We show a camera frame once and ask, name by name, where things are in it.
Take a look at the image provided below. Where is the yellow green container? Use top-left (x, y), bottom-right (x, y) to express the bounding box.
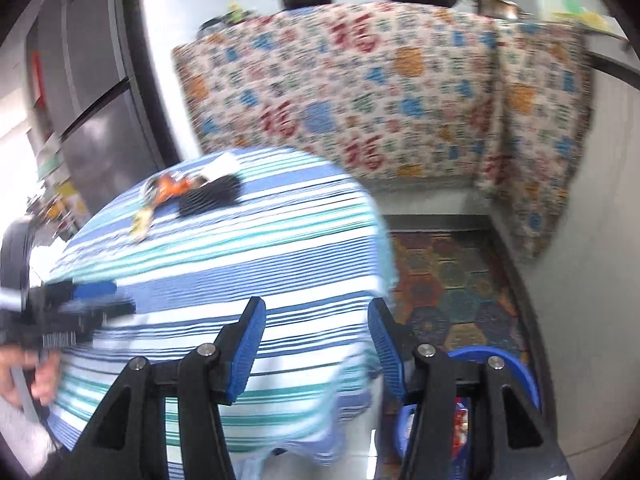
top-left (552, 0), bottom-right (622, 37)

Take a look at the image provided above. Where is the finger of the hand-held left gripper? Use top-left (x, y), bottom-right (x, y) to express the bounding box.
top-left (47, 280), bottom-right (119, 304)
top-left (60, 300), bottom-right (138, 335)

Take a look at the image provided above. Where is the printed blanket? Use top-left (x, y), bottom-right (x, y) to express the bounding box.
top-left (172, 2), bottom-right (597, 262)

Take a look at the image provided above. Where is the small grey pan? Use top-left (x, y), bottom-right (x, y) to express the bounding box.
top-left (197, 15), bottom-right (237, 40)

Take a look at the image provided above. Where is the striped tablecloth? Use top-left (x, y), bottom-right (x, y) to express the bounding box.
top-left (37, 147), bottom-right (401, 480)

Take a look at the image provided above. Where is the grey refrigerator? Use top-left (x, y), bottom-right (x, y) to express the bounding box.
top-left (25, 0), bottom-right (182, 211)

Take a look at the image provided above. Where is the person's left hand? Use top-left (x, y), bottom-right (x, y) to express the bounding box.
top-left (0, 344), bottom-right (62, 412)

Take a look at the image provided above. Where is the red drink can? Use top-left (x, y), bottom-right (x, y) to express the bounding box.
top-left (450, 397), bottom-right (472, 480)

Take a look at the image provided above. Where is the yellow carton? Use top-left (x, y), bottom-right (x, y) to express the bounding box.
top-left (50, 180), bottom-right (91, 231)

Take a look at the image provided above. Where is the steel pot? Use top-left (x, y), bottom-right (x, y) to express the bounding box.
top-left (467, 0), bottom-right (534, 22)

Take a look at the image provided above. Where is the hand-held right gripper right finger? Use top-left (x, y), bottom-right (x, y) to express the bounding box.
top-left (366, 297), bottom-right (576, 480)

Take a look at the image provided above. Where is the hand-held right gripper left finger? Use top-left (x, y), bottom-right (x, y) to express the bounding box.
top-left (75, 296), bottom-right (267, 480)

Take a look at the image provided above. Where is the orange drink can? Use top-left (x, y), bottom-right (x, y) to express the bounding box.
top-left (141, 171), bottom-right (202, 209)

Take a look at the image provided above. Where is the white paper napkin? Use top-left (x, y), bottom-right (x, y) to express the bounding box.
top-left (202, 152), bottom-right (240, 181)

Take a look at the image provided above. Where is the colourful hexagon floor mat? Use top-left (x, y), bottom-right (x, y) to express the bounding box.
top-left (387, 230), bottom-right (532, 362)

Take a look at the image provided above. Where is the gold foil wrapper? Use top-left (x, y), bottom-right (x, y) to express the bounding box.
top-left (131, 207), bottom-right (154, 242)

